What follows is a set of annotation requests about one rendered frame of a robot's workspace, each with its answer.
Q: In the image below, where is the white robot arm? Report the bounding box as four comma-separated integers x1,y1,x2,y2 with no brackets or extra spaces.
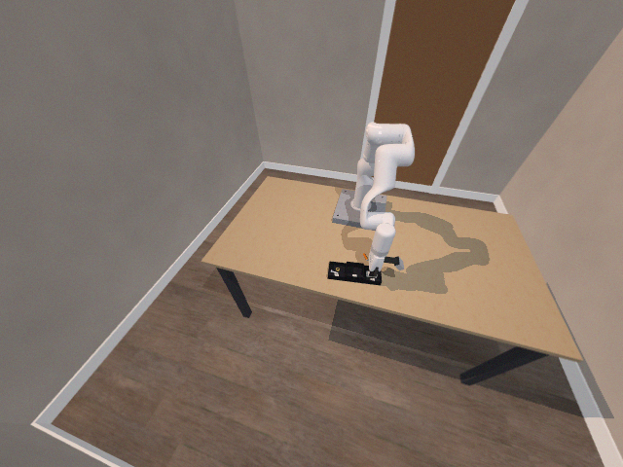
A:
350,122,415,257

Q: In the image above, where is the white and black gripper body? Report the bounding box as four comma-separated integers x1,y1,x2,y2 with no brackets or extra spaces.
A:
369,251,385,272

